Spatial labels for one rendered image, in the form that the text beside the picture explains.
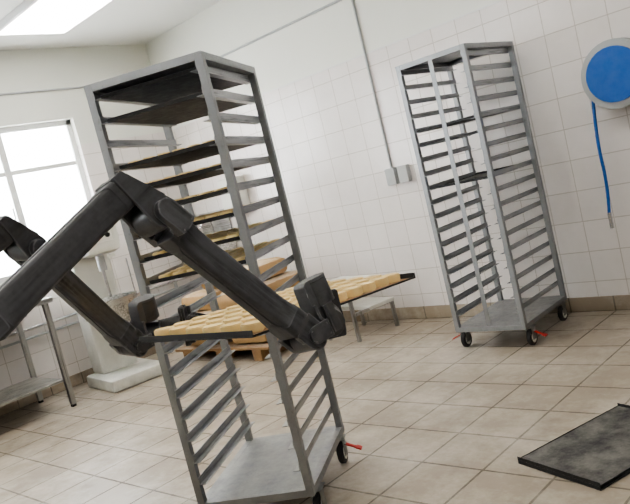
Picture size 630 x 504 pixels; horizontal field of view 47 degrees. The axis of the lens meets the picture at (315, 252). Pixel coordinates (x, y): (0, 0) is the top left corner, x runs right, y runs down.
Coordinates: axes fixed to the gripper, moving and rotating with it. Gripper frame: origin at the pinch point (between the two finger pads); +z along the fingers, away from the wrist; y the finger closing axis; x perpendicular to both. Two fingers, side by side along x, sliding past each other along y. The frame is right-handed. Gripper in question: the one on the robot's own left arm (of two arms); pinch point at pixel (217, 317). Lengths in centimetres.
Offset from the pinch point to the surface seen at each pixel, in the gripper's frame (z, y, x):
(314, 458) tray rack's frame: 16, 82, -106
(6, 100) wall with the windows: -180, -163, -459
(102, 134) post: -35, -65, -87
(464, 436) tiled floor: 84, 94, -124
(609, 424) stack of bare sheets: 137, 92, -93
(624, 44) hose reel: 237, -72, -213
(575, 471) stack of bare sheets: 108, 93, -62
